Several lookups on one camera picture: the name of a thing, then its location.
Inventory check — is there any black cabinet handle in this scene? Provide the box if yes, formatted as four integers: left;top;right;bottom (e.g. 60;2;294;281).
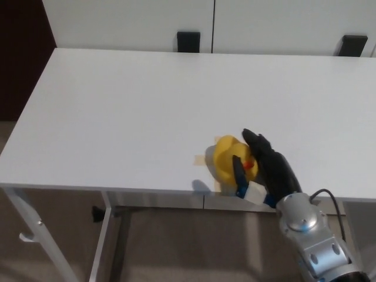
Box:
341;35;369;58
176;31;202;54

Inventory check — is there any short beige tape strip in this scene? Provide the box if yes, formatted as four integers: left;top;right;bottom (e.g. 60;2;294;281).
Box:
193;153;216;166

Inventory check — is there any white metal desk leg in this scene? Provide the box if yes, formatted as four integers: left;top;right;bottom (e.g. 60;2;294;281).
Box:
88;190;115;282
4;187;80;282

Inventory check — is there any dark brown panel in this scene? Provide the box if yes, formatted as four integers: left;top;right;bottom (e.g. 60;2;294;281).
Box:
0;0;58;122

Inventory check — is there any white cabinet door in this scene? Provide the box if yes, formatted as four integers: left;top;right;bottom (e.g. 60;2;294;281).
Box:
42;0;215;54
211;0;376;59

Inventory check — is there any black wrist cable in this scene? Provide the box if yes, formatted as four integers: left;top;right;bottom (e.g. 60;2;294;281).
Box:
309;188;348;239

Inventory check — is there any white hook on desk leg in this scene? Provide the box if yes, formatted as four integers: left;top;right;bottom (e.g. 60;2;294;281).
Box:
18;232;38;244

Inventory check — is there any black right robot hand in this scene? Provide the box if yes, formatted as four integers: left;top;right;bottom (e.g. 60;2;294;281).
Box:
231;127;304;209

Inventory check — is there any small black floor object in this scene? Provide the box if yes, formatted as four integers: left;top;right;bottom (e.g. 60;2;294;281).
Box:
92;206;105;223

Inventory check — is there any yellow rubber duck toy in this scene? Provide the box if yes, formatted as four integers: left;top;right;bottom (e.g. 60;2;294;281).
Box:
212;134;260;187

